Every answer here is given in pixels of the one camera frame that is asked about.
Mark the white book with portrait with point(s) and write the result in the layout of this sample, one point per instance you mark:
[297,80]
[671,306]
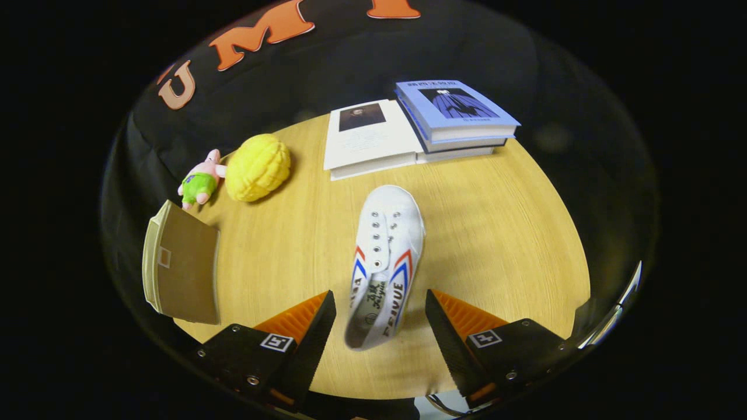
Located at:
[367,146]

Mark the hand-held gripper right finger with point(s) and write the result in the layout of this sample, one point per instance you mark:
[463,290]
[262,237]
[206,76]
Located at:
[452,350]

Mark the pink plush toy green shorts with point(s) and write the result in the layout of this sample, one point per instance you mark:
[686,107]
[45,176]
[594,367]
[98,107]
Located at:
[198,184]

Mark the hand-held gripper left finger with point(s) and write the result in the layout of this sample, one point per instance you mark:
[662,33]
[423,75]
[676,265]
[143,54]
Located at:
[309,350]

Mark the yellow knitted plush toy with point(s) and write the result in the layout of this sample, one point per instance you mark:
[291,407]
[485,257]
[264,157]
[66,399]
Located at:
[257,169]

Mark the brown fabric storage box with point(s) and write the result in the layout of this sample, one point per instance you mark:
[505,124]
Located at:
[189,268]

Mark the white striped canvas shoe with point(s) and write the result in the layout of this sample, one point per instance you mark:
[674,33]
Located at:
[391,221]

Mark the light blue book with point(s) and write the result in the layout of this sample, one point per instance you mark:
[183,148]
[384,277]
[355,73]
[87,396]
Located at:
[455,111]

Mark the dark blue covered book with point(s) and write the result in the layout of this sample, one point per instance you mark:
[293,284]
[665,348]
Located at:
[461,153]

